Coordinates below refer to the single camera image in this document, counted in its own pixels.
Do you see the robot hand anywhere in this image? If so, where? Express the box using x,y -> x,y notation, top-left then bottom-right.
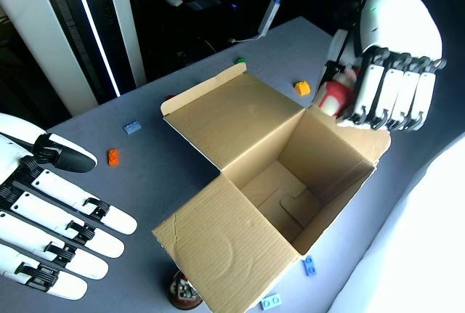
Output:
314,0 -> 447,133
0,112 -> 138,301

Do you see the red white toy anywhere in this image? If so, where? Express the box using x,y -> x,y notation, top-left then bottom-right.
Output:
312,67 -> 360,118

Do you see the cardboard box with flaps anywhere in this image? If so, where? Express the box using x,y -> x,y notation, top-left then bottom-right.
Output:
151,62 -> 392,313

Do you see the dark red round object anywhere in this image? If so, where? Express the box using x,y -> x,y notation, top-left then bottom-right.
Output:
167,270 -> 203,310

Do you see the grey table cloth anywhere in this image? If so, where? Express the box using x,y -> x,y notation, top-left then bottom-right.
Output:
0,16 -> 465,313

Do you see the grey-blue toy brick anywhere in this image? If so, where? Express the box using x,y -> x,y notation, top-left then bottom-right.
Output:
123,121 -> 143,136

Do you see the grey adapter dongle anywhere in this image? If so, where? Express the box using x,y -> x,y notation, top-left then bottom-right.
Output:
256,0 -> 284,36

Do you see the LED light strip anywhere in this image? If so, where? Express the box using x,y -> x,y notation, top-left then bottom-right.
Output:
68,0 -> 121,98

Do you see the white backdrop sheet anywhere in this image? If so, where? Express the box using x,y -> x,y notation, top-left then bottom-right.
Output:
325,134 -> 465,313

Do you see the light blue toy brick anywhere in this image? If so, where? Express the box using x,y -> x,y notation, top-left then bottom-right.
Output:
260,293 -> 283,311

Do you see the white cable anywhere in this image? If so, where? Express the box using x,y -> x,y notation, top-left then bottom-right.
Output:
229,33 -> 263,44

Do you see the wide white post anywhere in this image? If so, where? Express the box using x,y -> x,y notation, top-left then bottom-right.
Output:
0,0 -> 100,117

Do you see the narrow white post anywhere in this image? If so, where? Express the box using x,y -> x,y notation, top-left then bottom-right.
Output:
103,0 -> 147,88

